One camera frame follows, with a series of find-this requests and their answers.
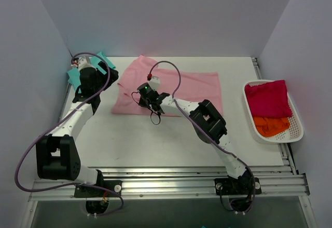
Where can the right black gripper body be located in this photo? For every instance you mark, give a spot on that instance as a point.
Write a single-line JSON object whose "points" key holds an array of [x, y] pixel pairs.
{"points": [[142, 101]]}

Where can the pink t-shirt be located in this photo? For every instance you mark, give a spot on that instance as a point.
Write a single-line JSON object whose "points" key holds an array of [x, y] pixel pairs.
{"points": [[194, 87]]}

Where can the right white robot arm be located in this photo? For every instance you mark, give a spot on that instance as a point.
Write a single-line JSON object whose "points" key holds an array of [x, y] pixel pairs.
{"points": [[206, 120]]}

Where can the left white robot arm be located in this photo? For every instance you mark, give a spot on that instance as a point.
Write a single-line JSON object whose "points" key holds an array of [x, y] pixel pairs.
{"points": [[56, 153]]}

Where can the teal folded t-shirt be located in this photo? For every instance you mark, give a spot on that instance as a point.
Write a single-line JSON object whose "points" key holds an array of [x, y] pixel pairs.
{"points": [[74, 74]]}

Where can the magenta t-shirt in basket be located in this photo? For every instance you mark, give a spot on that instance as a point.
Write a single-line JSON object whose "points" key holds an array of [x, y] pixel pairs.
{"points": [[268, 100]]}

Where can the orange t-shirt in basket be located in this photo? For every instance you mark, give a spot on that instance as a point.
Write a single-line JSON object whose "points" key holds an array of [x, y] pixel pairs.
{"points": [[268, 127]]}

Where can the white plastic basket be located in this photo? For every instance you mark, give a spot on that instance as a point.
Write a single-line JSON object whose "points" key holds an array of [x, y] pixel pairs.
{"points": [[292, 134]]}

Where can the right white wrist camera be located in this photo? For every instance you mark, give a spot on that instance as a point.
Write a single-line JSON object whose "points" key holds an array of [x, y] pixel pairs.
{"points": [[153, 81]]}

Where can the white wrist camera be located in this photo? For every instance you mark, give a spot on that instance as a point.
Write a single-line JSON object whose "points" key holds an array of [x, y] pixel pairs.
{"points": [[153, 81], [81, 63]]}

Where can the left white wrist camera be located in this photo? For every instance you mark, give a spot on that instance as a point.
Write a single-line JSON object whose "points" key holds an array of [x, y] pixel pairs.
{"points": [[81, 63]]}

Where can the aluminium rail frame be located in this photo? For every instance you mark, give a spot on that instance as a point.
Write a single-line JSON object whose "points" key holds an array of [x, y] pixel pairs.
{"points": [[198, 182]]}

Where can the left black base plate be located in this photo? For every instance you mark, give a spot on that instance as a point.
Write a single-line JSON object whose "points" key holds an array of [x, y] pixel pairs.
{"points": [[109, 188]]}

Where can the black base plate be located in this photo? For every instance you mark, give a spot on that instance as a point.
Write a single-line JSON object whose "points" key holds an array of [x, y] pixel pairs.
{"points": [[228, 186], [109, 188]]}

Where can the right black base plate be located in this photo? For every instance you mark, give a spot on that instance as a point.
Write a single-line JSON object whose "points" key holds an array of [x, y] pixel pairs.
{"points": [[228, 186]]}

